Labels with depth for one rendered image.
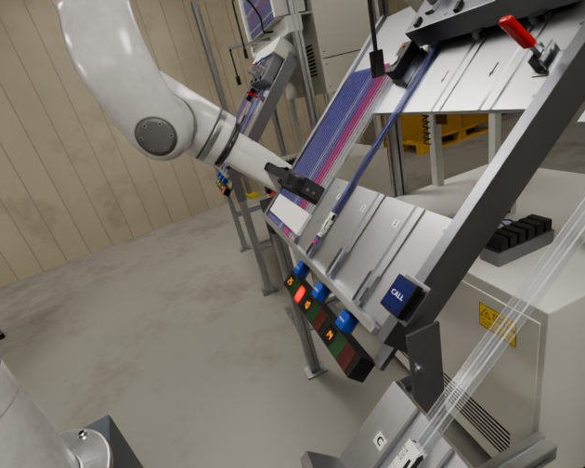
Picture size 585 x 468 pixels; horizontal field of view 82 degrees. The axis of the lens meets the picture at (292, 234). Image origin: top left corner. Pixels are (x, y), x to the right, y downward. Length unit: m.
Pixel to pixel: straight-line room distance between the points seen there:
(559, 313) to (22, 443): 0.79
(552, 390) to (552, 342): 0.13
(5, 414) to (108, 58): 0.37
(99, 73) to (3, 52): 3.61
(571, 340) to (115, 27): 0.87
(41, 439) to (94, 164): 3.55
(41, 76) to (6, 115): 0.46
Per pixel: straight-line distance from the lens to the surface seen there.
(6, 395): 0.48
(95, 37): 0.45
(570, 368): 0.90
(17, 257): 4.20
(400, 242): 0.58
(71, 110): 3.95
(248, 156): 0.51
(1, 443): 0.48
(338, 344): 0.61
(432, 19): 0.84
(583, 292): 0.81
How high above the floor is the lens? 1.07
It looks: 23 degrees down
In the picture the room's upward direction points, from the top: 14 degrees counter-clockwise
